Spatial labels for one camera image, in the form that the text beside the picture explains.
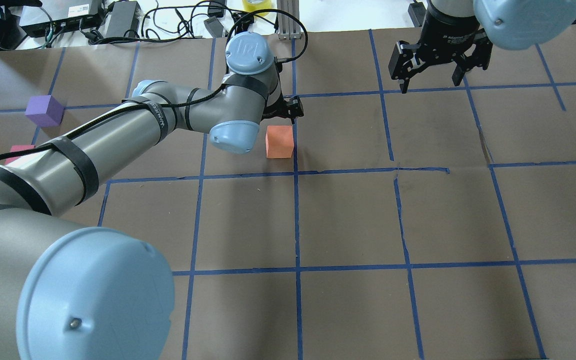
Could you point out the purple foam cube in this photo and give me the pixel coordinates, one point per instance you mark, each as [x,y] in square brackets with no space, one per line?
[44,111]

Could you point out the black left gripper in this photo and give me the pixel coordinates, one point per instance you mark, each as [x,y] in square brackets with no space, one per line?
[293,107]

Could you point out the aluminium extrusion post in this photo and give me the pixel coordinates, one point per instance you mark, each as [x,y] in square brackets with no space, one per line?
[288,27]

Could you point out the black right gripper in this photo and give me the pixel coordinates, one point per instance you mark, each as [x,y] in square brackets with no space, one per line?
[443,31]

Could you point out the grey power adapter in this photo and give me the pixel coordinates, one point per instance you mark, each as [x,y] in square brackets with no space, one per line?
[215,28]

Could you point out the black network switch box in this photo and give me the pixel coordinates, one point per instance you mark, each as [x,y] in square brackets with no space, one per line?
[53,16]

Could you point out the yellow tape roll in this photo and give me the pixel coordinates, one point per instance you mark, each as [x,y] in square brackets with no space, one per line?
[259,6]

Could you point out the orange foam cube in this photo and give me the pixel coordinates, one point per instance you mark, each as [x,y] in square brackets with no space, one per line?
[279,141]

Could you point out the black power adapter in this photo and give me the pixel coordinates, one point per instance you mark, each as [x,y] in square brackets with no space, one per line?
[123,19]

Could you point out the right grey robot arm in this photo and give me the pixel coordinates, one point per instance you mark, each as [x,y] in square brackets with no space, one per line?
[512,25]

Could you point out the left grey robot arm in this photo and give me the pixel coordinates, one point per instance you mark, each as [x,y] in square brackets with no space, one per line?
[71,291]

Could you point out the pink foam cube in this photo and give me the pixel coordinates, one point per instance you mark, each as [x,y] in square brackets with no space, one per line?
[15,149]

